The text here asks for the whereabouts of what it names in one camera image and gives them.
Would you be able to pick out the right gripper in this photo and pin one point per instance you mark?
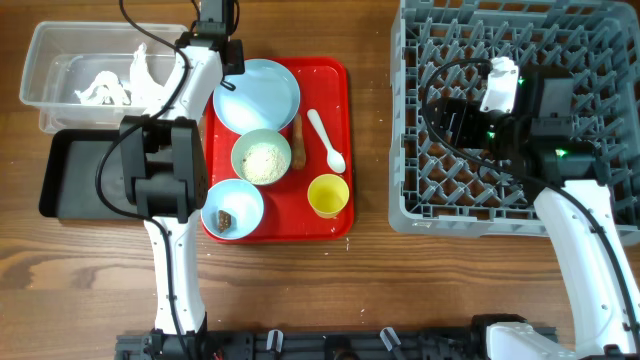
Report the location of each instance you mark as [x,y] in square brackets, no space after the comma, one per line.
[466,112]

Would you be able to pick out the white plastic spoon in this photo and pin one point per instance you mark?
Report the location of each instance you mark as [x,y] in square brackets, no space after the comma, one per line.
[335,160]

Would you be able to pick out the yellow plastic cup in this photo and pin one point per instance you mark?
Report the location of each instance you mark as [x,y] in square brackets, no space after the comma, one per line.
[328,195]

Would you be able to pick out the orange carrot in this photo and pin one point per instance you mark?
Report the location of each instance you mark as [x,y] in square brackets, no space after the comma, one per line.
[298,146]

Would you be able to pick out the large light blue plate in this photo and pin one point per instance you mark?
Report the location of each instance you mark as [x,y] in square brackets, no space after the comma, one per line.
[266,96]

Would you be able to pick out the pile of white rice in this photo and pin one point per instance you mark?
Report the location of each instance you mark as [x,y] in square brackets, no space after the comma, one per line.
[263,164]

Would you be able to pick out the green bowl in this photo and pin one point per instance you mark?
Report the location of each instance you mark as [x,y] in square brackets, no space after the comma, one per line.
[256,137]

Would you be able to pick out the small light blue bowl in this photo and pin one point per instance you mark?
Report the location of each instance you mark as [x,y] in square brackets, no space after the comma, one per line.
[238,198]

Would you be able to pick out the brown food scrap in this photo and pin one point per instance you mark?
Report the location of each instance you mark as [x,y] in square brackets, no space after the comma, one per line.
[224,221]

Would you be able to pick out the white napkin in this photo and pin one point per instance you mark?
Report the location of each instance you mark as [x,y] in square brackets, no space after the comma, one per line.
[144,90]

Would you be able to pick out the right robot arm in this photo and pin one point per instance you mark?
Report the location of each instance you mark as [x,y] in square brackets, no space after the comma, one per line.
[525,118]

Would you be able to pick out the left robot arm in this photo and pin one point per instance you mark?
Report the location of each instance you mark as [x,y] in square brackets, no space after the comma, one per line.
[165,174]

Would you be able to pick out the grey dishwasher rack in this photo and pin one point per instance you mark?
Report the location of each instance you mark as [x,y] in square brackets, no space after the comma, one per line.
[434,192]

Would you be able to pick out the black waste tray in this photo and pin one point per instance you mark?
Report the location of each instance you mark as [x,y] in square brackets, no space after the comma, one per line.
[68,190]

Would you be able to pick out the clear plastic waste bin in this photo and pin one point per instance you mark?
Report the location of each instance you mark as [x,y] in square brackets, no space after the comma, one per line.
[66,57]

